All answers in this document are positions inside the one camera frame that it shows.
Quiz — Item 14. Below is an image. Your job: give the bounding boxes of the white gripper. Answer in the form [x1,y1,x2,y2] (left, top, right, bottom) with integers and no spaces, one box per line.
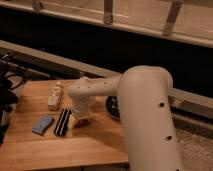
[68,96,94,129]

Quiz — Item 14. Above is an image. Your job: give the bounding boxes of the dark red pepper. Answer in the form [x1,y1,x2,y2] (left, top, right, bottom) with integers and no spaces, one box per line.
[75,119,90,128]

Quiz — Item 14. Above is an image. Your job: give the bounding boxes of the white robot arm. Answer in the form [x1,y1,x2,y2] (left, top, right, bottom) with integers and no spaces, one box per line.
[67,66,184,171]

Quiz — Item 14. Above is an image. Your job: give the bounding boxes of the black white striped block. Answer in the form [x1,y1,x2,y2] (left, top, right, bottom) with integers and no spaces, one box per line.
[54,109,71,137]

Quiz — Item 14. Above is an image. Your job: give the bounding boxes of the white bottle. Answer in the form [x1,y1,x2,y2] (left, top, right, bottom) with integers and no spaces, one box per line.
[47,82,63,111]

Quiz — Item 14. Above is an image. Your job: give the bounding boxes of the black bowl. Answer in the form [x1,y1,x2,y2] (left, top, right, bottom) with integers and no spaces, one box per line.
[105,96,120,120]

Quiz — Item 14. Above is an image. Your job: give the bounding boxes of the blue sponge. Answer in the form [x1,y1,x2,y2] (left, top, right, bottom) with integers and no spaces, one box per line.
[32,115,53,135]

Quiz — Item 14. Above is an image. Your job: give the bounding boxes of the black equipment with cables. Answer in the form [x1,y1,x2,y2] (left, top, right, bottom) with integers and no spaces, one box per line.
[0,51,29,146]

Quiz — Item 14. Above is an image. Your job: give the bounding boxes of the metal rail frame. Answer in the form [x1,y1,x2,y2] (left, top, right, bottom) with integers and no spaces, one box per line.
[0,0,213,48]

